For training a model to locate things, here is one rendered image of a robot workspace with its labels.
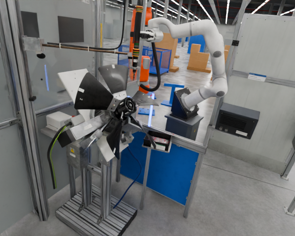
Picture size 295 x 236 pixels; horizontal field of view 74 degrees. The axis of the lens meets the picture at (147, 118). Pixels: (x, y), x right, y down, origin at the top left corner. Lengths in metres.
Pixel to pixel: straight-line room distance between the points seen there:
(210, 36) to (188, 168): 1.13
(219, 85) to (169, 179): 1.01
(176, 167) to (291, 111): 1.76
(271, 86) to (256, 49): 0.50
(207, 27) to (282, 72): 1.68
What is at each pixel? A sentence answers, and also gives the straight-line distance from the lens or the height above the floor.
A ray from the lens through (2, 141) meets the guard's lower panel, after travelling 1.74.
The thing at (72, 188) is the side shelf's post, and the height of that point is 0.16.
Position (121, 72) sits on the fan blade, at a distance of 1.47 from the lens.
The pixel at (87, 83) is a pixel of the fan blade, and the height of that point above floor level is 1.37.
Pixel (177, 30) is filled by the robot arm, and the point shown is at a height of 1.71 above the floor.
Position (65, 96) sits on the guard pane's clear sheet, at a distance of 1.93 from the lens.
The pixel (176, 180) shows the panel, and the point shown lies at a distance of 2.01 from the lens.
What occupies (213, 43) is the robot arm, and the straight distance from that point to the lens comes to 1.48.
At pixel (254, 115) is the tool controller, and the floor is 1.24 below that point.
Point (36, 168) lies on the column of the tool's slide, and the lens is 1.80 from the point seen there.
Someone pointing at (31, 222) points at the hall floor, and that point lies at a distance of 2.25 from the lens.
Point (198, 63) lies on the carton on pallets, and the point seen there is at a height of 0.37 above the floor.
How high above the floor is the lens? 1.70
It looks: 25 degrees down
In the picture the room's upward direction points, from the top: 7 degrees clockwise
